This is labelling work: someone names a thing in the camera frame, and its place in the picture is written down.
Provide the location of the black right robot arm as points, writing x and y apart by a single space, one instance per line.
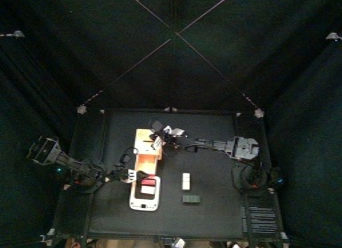
222 146

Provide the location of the orange wooden tray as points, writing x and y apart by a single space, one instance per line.
145 165

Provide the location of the white toy rice block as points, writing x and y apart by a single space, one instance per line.
186 182

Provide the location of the grey frame corner bracket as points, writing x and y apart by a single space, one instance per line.
16 34
170 109
258 113
81 109
333 36

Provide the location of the white rectangular plastic tray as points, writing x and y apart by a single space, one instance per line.
144 205

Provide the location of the dark green toy block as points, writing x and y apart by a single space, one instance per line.
191 198

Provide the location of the white toy sushi piece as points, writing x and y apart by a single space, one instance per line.
148 190

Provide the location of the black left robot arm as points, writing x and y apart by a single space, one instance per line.
67 160

